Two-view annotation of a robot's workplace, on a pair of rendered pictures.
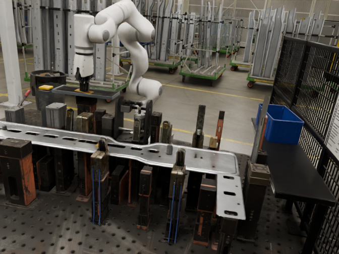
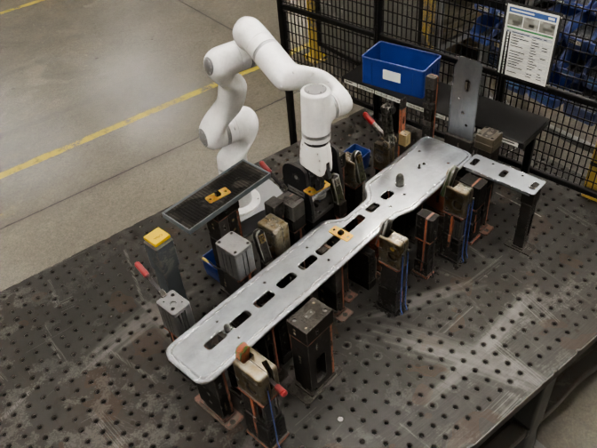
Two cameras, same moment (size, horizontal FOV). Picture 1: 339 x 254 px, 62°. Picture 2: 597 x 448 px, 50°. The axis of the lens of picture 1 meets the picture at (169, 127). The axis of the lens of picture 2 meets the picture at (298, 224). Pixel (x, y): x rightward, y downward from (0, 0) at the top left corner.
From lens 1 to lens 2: 1.91 m
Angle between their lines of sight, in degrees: 48
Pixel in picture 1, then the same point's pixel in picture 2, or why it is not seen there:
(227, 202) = (518, 181)
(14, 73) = not seen: outside the picture
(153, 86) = (252, 118)
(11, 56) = not seen: outside the picture
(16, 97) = not seen: outside the picture
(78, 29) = (325, 115)
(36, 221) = (370, 368)
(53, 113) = (247, 253)
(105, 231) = (418, 307)
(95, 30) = (346, 101)
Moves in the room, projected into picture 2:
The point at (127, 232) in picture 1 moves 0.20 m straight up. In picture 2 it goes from (431, 289) to (434, 251)
